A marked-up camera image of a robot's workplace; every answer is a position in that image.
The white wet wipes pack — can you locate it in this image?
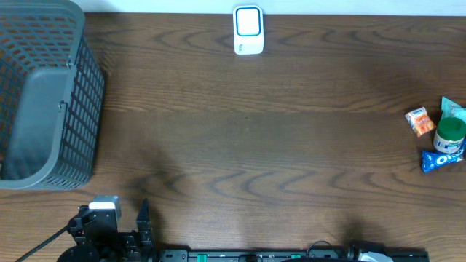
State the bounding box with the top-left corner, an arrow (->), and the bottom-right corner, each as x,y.
441,97 -> 466,122

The white barcode scanner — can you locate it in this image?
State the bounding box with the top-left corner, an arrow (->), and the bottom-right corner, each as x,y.
232,5 -> 264,55

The grey plastic mesh basket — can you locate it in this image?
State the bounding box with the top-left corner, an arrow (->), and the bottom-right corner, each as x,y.
1,1 -> 105,191

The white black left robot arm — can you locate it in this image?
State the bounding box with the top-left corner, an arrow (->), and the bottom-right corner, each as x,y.
58,196 -> 159,262

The orange tissue pack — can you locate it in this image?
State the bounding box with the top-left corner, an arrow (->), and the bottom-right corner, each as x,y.
405,107 -> 436,137

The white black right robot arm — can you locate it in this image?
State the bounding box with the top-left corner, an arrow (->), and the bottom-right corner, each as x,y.
345,241 -> 393,262

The blue Oreo cookie pack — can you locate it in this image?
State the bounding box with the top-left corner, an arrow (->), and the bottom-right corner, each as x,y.
421,141 -> 465,173

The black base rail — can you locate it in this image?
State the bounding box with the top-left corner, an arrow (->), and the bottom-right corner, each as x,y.
157,246 -> 430,262

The green lid white jar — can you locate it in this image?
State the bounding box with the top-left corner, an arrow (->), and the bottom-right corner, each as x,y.
433,117 -> 465,154

